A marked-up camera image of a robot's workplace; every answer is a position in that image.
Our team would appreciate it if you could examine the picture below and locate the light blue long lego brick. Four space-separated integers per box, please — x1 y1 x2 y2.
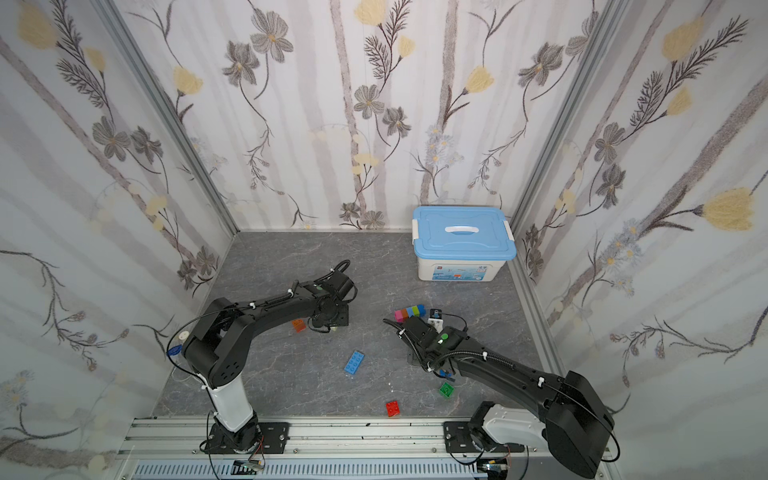
343 350 365 375

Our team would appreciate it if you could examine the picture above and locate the red lego brick front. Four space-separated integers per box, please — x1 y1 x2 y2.
385 400 401 418

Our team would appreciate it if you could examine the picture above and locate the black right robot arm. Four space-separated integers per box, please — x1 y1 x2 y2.
383 317 620 479

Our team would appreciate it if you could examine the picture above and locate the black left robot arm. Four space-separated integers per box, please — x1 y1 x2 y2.
165 259 358 455

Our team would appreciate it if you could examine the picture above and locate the blue lid storage box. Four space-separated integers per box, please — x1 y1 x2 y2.
412 206 517 282

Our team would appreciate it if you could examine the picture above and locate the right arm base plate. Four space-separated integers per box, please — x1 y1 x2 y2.
442 421 525 455

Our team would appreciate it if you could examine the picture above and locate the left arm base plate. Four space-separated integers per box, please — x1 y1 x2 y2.
200 421 291 454

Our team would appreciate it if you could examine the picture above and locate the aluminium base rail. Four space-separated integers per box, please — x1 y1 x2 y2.
113 416 613 463

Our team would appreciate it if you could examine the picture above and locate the white perforated cable tray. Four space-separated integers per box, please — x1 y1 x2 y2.
125 459 488 479

